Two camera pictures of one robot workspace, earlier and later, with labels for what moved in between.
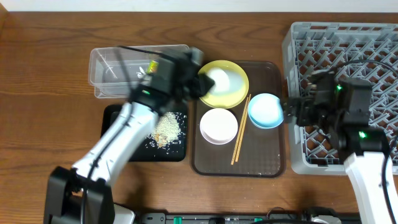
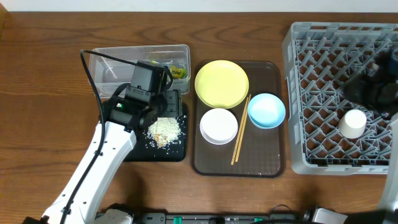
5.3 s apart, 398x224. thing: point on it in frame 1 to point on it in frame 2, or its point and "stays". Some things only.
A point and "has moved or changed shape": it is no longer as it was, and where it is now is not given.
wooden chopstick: (240, 132) stays
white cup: (227, 81) has moved or changed shape
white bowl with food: (218, 126) stays
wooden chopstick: (244, 128) stays
